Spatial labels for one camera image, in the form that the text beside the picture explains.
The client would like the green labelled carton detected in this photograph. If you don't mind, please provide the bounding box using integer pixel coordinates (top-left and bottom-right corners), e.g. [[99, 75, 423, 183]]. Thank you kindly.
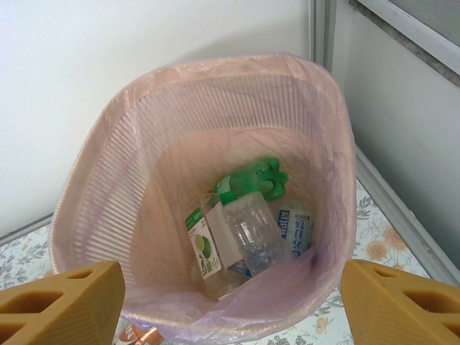
[[185, 201, 245, 283]]

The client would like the clear plastic bottle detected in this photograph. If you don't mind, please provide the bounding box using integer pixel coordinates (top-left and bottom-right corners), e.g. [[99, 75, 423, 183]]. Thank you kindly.
[[221, 190, 288, 277]]

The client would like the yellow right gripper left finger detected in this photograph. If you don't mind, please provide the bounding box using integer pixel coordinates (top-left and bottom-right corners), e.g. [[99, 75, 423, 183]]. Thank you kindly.
[[0, 260, 127, 345]]

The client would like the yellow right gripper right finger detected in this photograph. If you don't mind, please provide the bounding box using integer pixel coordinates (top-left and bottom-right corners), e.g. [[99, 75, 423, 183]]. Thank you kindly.
[[341, 259, 460, 345]]

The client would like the aluminium frame post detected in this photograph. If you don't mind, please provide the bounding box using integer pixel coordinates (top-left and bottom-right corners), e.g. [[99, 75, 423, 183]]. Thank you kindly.
[[308, 0, 351, 71]]

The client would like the pink lined waste basket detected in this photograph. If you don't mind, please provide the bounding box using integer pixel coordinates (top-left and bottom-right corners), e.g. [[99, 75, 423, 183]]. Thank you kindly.
[[48, 52, 359, 345]]

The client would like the pink plastic waste basket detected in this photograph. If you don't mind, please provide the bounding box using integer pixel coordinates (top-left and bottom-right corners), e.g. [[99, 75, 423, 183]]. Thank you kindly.
[[46, 52, 360, 345]]

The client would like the clear bottle blue label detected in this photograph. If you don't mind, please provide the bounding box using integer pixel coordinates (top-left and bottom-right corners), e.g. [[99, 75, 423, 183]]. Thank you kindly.
[[275, 201, 316, 262]]

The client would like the green bottle yellow cap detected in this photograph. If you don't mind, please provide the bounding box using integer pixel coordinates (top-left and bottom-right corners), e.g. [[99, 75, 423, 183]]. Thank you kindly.
[[214, 155, 290, 206]]

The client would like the clear bottle red white label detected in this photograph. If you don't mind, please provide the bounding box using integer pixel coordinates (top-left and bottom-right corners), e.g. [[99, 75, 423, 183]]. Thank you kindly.
[[114, 321, 144, 345]]

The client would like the brown label plastic bottle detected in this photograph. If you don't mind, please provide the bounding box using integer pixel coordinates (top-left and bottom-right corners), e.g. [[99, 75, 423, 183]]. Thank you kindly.
[[138, 326, 165, 345]]

